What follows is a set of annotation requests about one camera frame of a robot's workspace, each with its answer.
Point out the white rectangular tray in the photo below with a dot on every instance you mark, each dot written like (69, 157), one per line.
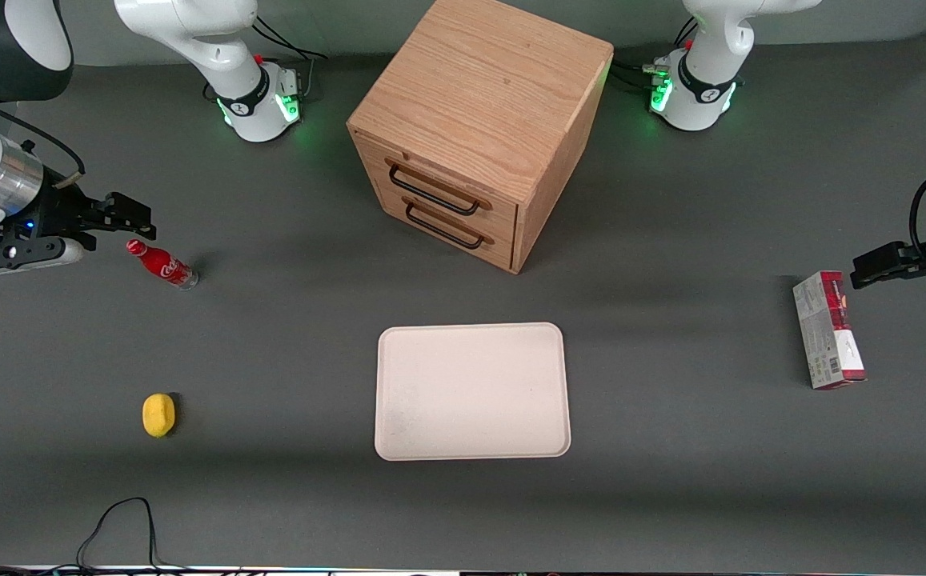
(471, 392)

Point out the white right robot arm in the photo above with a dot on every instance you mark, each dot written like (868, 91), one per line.
(214, 40)

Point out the yellow lemon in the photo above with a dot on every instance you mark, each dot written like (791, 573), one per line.
(159, 415)

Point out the wooden drawer cabinet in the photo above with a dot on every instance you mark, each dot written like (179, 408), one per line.
(487, 88)

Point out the red coke bottle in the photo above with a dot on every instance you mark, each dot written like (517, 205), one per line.
(165, 268)

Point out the grey and red carton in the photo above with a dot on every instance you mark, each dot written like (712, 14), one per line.
(827, 336)

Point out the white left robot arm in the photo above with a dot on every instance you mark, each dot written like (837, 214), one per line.
(707, 88)

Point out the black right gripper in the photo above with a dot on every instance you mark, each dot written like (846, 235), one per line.
(57, 210)

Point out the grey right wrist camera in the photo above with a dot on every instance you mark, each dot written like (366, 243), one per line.
(14, 254)

